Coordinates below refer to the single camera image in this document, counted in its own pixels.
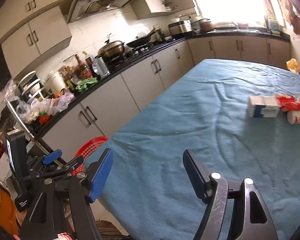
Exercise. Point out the white blue medicine box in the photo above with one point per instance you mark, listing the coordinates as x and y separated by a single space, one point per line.
263 106

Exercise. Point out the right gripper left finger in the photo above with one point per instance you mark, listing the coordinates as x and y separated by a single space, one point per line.
45 218

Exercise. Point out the blue table cloth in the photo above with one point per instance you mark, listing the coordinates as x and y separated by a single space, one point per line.
148 190

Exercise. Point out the dark red pot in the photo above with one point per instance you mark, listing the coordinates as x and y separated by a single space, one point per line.
206 25

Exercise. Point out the black frying pan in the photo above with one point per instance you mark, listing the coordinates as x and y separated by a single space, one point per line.
142 40

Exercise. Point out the range hood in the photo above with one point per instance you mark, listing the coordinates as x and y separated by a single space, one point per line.
80 9

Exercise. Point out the steel rice cooker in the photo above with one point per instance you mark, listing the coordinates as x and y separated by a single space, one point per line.
180 27

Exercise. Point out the green rag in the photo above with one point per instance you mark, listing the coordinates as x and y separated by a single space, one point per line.
85 84

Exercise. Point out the hanging plastic bags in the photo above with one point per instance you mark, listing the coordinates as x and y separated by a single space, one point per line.
290 16

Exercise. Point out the dark soy sauce bottle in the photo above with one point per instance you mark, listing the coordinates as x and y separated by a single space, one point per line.
89 60

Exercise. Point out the white dish rack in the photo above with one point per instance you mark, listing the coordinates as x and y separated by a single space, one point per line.
31 87

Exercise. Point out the red plastic basket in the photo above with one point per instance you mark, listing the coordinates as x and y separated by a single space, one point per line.
87 150

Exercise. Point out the white plastic bag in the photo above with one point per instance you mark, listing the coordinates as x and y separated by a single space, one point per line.
57 105

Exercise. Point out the lidded steel wok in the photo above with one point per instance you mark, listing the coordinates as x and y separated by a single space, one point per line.
111 50

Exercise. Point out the red label sauce bottle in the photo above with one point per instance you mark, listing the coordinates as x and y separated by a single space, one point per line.
84 71

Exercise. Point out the red white torn wrapper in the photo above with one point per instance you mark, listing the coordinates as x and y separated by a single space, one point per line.
287 103

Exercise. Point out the white plastic bottle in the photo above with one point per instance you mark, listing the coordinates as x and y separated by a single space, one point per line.
293 117

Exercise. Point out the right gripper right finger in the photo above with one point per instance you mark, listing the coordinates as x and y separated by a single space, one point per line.
250 216

